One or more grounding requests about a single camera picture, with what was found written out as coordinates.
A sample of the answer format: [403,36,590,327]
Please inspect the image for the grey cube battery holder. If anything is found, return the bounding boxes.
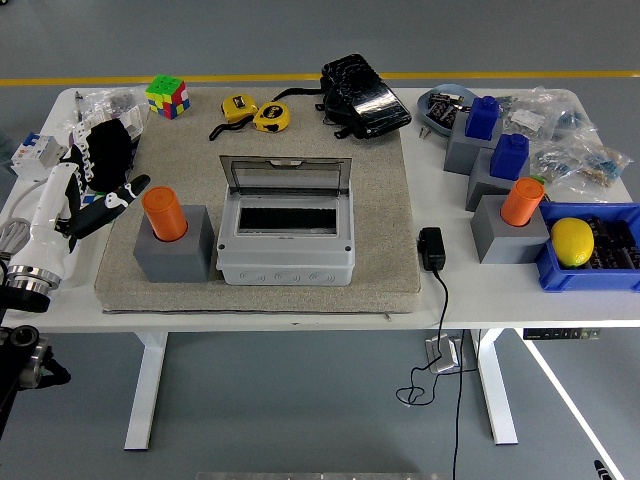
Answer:
[464,148,531,212]
[443,113,504,176]
[132,203,214,285]
[469,193,551,265]

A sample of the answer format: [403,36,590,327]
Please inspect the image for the clear bag blue components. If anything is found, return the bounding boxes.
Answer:
[552,99,604,151]

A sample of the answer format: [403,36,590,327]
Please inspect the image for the white table leg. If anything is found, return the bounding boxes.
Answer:
[123,330,169,451]
[469,328,520,446]

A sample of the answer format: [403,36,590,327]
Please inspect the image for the clear bag white sockets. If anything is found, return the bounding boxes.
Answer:
[64,102,150,151]

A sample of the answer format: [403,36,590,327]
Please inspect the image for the blue square battery block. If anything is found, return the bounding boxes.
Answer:
[464,95,503,140]
[488,132,531,181]

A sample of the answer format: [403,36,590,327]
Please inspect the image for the black adapter cord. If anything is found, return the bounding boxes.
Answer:
[396,268,481,480]

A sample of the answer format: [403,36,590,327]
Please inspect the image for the smoky transparent box lid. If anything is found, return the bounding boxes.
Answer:
[218,153,353,197]

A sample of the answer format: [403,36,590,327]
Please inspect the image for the white circuit breaker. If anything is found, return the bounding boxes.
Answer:
[10,131,69,182]

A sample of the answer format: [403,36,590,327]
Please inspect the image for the black power adapter plug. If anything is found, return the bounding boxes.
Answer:
[417,226,447,273]

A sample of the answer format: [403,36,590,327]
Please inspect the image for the grey-brown fabric mat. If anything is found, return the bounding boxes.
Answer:
[93,87,422,315]

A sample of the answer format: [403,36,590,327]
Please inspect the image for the black table control panel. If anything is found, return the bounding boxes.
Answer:
[522,328,603,341]

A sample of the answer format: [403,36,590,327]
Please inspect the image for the white power strip cable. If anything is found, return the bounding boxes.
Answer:
[0,174,56,261]

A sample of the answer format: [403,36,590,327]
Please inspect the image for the clear bag dark components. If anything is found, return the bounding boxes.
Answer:
[529,138,589,189]

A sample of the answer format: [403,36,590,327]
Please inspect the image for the yellow lemon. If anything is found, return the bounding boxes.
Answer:
[549,217,596,268]

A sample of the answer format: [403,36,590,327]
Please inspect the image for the clear bag dark screws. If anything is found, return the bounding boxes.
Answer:
[92,87,151,119]

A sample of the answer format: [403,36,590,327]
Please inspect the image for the clear bag white connectors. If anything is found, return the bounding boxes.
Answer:
[502,87,571,144]

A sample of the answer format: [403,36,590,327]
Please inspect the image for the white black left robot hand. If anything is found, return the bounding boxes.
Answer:
[7,130,151,281]

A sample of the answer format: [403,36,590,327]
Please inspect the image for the black cylindrical capacitor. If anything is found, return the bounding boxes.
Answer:
[589,244,640,271]
[587,215,615,247]
[612,219,640,250]

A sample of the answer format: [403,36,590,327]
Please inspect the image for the black cloth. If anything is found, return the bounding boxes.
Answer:
[87,119,140,194]

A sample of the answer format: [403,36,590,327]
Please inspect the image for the silver metal floor bracket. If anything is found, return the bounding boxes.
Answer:
[424,337,461,375]

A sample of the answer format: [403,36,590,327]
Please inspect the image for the black glossy pouch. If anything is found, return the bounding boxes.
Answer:
[272,52,413,141]

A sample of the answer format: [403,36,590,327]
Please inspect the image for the blue-grey shallow dish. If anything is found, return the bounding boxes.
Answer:
[416,83,484,137]

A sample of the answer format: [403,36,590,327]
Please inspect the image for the grey plastic junction box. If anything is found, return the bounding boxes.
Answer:
[215,182,357,287]

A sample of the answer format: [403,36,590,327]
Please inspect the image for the yellow tape measure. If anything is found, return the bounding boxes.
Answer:
[252,101,291,134]
[208,93,260,142]

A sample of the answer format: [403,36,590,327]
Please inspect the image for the blue plastic parts bin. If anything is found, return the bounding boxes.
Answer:
[535,201,640,294]

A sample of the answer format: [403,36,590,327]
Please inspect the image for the clear bag brown components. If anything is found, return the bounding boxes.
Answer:
[569,142,634,204]

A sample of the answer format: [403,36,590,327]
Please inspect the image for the orange cylinder battery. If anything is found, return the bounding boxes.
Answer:
[141,185,190,243]
[499,177,545,227]

